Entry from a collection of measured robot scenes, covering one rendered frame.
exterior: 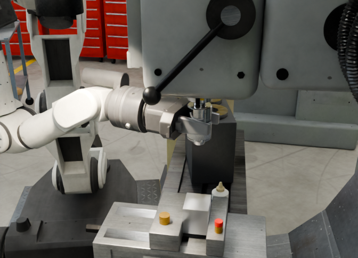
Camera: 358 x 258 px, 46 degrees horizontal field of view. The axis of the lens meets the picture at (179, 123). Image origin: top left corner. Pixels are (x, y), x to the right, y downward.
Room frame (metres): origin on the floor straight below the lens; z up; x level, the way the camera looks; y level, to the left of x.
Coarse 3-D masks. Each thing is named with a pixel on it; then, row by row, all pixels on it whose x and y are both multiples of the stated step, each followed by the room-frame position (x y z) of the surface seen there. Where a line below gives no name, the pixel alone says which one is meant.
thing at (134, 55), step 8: (128, 0) 0.74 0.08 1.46; (136, 0) 0.74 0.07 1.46; (128, 8) 0.74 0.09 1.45; (136, 8) 0.74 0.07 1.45; (128, 16) 0.74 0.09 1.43; (136, 16) 0.74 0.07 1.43; (128, 24) 0.74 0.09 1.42; (136, 24) 0.74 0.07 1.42; (128, 32) 0.74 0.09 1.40; (136, 32) 0.74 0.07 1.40; (128, 40) 0.74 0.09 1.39; (136, 40) 0.74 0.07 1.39; (128, 48) 0.74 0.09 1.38; (136, 48) 0.74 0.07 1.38; (128, 56) 0.74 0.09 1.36; (136, 56) 0.74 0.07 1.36; (128, 64) 0.74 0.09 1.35; (136, 64) 0.74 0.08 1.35
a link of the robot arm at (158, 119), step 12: (132, 96) 0.77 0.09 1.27; (120, 108) 0.77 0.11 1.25; (132, 108) 0.76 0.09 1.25; (144, 108) 0.76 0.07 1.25; (156, 108) 0.74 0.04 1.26; (168, 108) 0.74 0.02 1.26; (180, 108) 0.74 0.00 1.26; (120, 120) 0.77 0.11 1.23; (132, 120) 0.75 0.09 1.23; (144, 120) 0.76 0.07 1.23; (156, 120) 0.73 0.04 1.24; (168, 120) 0.71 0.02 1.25; (144, 132) 0.77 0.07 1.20; (156, 132) 0.73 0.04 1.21; (168, 132) 0.70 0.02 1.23
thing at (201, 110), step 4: (188, 104) 0.74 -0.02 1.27; (192, 104) 0.74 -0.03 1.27; (208, 104) 0.74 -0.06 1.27; (188, 108) 0.73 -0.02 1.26; (192, 108) 0.72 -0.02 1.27; (200, 108) 0.72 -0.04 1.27; (204, 108) 0.72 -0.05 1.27; (208, 108) 0.73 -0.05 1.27; (192, 112) 0.72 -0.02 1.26; (196, 112) 0.72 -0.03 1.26; (200, 112) 0.72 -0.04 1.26; (204, 112) 0.72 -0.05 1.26; (208, 112) 0.73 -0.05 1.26
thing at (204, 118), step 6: (192, 114) 0.72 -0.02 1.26; (198, 114) 0.72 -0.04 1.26; (204, 114) 0.72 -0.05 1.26; (210, 114) 0.73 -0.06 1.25; (204, 120) 0.72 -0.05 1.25; (210, 120) 0.73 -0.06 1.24; (210, 126) 0.73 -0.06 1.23; (210, 132) 0.73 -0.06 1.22; (192, 138) 0.72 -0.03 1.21; (198, 138) 0.72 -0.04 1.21; (204, 138) 0.72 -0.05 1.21; (210, 138) 0.73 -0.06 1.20
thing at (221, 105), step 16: (224, 112) 1.07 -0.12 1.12; (224, 128) 1.03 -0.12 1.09; (192, 144) 1.03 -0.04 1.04; (208, 144) 1.03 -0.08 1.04; (224, 144) 1.03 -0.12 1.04; (192, 160) 1.03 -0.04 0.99; (208, 160) 1.03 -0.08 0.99; (224, 160) 1.03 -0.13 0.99; (192, 176) 1.03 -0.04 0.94; (208, 176) 1.03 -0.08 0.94; (224, 176) 1.03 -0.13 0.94
